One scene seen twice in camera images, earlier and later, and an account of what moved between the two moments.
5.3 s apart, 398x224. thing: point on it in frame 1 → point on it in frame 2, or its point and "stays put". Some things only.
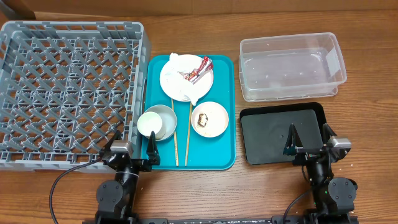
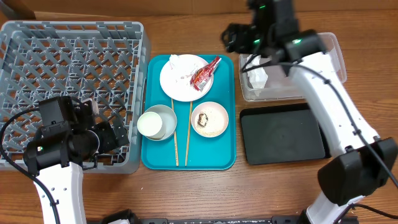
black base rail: (287, 219) stays put
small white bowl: (209, 119) stays put
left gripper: (152, 154) → (110, 141)
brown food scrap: (202, 120) stays put
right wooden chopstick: (189, 135) stays put
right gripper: (311, 152) → (236, 37)
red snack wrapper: (193, 75) → (204, 73)
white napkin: (176, 81) → (257, 77)
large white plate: (179, 88) stays put
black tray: (265, 130) stays put
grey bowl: (169, 121) stays put
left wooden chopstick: (176, 144) stays put
